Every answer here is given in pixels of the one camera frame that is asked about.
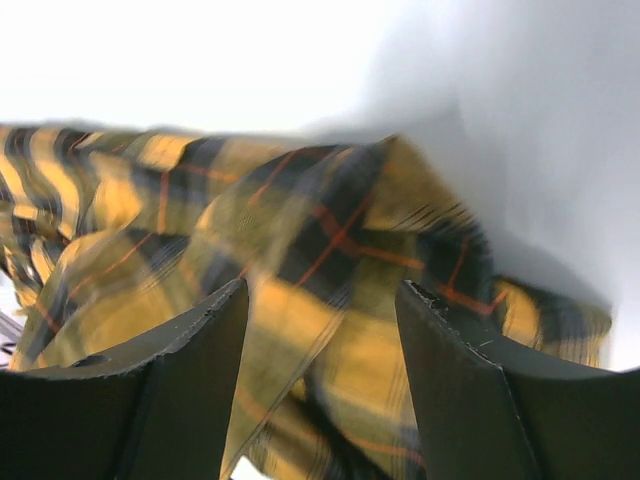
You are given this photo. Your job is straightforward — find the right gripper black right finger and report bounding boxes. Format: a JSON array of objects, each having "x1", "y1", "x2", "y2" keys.
[{"x1": 395, "y1": 281, "x2": 639, "y2": 479}]

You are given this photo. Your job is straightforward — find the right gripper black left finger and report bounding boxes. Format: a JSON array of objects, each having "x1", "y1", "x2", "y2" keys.
[{"x1": 1, "y1": 280, "x2": 248, "y2": 479}]

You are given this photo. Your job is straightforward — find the yellow plaid shirt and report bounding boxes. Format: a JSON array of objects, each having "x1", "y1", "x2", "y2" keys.
[{"x1": 1, "y1": 126, "x2": 612, "y2": 479}]

